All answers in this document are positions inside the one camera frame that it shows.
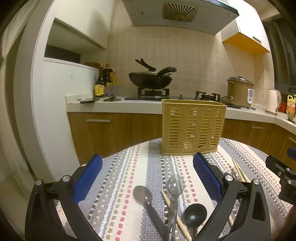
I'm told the brown rice cooker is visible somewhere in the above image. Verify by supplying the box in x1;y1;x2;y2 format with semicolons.
227;76;255;108

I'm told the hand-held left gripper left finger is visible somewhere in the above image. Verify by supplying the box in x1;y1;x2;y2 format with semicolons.
25;153;103;241

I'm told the yellow oil bottle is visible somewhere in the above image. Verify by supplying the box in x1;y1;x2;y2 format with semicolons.
285;94;296;120

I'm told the dark window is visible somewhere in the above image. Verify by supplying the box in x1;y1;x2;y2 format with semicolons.
262;14;296;96

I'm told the black glass gas stove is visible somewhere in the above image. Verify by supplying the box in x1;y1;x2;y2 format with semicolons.
125;88;223;102

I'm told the black plastic spoon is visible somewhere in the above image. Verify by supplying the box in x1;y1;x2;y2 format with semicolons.
184;204;207;240

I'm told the white electric kettle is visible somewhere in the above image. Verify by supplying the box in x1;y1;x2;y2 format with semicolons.
265;89;282;115

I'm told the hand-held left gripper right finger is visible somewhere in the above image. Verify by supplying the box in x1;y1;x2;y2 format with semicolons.
193;152;272;241

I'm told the yellow slotted plastic utensil basket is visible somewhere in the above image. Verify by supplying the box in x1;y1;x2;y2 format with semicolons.
161;99;227;155

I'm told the clear plastic spoon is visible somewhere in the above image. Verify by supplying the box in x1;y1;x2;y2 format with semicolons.
232;166;243;180
164;174;185;241

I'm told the dark soy sauce bottle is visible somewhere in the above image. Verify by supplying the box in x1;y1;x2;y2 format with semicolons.
94;64;105;97

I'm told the dark bottle with red label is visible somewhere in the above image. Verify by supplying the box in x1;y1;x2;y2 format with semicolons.
103;63;115;93

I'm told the range hood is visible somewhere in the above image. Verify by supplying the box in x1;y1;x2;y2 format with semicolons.
122;0;240;36

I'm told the grey spoon with black handle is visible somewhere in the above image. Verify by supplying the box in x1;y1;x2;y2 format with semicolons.
133;185;167;241

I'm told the white and yellow wall cabinet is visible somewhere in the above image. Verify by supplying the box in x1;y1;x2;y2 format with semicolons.
221;0;271;56

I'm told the black power cable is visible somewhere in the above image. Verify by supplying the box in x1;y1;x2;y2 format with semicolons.
220;96;256;111

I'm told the striped woven tablecloth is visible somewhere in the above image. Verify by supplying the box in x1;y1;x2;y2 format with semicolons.
55;138;296;241

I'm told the grey phone stand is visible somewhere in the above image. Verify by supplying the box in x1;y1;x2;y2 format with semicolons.
104;85;118;98

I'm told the black wok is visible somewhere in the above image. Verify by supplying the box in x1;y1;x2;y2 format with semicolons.
128;67;177;90

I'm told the wok lid with black handle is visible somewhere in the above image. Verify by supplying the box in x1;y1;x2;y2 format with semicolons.
135;59;157;71

